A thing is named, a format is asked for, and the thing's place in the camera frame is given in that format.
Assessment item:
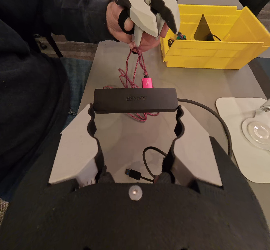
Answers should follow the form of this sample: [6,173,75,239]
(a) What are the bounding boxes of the person's left hand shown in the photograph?
[106,1,170,53]

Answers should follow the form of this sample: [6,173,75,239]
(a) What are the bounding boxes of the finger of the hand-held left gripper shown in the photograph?
[150,0,181,35]
[124,0,159,37]

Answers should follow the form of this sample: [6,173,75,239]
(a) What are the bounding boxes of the pink braided usb cable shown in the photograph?
[103,47,160,122]

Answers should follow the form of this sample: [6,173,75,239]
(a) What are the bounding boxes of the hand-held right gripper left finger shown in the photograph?
[49,103,106,189]

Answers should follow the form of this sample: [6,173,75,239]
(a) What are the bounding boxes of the person's left forearm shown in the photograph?
[38,0,116,44]

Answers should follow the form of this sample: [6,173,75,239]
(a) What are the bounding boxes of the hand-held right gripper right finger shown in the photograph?
[162,105,223,188]

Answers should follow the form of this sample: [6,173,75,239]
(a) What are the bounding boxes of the black usb hub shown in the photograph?
[93,88,178,114]

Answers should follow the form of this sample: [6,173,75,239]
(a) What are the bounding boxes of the person's jeans leg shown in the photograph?
[60,57,93,126]

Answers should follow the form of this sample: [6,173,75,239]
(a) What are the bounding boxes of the yellow plastic bin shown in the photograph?
[160,4,270,70]

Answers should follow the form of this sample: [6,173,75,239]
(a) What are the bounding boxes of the white stand base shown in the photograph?
[216,97,270,183]

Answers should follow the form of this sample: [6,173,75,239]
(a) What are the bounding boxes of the black hub cable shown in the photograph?
[125,98,233,184]

